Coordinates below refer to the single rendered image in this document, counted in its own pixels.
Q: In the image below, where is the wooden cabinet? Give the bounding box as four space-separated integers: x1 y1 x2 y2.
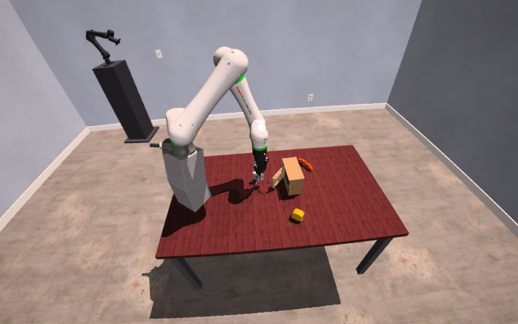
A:
271 157 305 195

